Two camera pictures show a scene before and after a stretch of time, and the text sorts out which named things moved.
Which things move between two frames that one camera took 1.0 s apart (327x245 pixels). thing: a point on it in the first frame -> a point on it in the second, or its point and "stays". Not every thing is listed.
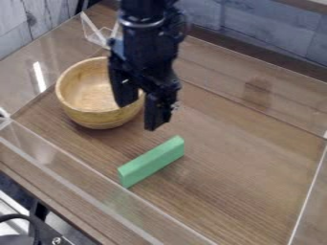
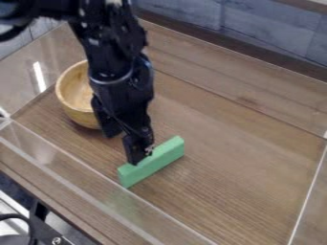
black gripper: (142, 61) -> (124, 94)
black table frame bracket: (45, 233) stays
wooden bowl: (86, 95) stays
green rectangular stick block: (153, 161) stays
